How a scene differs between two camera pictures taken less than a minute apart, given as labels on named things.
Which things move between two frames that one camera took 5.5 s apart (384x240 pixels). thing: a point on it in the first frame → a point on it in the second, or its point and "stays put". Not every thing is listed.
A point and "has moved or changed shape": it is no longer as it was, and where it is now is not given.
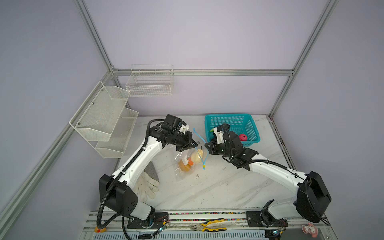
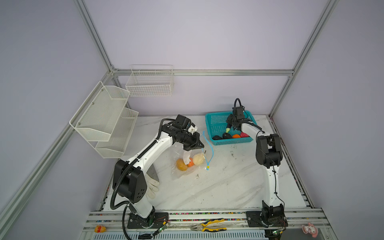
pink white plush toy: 310,229 stays put
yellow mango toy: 186,168 stays put
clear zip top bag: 190,162 has moved or changed shape
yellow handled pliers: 202,227 stays put
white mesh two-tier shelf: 105,121 stays put
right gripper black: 211,148 → 229,118
